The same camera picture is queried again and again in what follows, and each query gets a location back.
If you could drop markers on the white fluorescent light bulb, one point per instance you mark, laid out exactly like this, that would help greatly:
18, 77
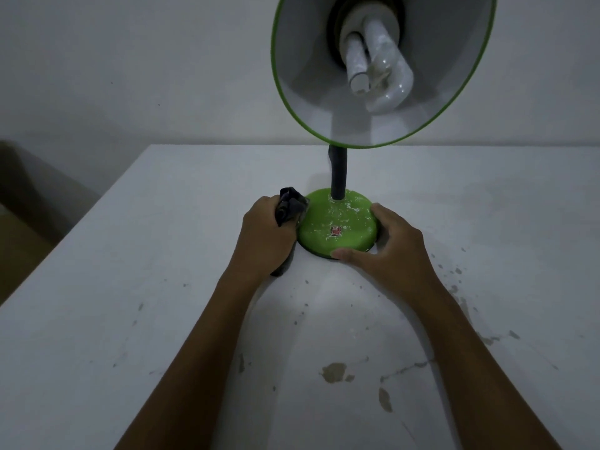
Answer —
384, 56

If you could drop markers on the person's left hand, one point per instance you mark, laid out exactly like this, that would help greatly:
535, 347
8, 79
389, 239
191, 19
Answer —
262, 243

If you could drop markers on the person's left forearm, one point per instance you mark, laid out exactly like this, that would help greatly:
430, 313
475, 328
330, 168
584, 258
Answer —
187, 370

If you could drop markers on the green table lamp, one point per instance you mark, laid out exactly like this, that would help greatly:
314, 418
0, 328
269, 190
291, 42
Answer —
337, 224

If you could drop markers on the light wooden cabinet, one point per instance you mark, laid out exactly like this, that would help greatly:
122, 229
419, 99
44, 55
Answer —
28, 224

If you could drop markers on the person's right forearm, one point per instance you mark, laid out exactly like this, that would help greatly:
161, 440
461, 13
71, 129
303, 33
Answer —
483, 374

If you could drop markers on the person's right hand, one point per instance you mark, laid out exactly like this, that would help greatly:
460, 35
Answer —
398, 257

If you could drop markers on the dark grey cloth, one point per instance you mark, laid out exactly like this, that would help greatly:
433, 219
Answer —
290, 201

